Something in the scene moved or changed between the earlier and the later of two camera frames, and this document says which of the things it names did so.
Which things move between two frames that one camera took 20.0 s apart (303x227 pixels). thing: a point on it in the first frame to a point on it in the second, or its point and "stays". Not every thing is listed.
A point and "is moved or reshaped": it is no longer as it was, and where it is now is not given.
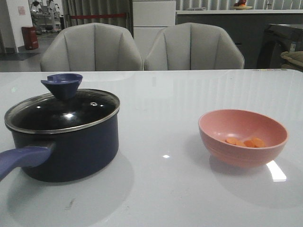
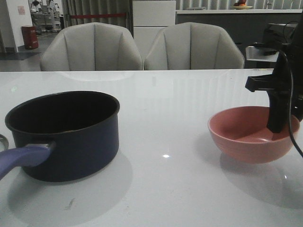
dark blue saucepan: (63, 157) stays
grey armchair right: (191, 46) stays
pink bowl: (241, 138) is moved or reshaped
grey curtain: (72, 7) stays
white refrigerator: (149, 17) stays
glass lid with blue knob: (66, 107) to (4, 145)
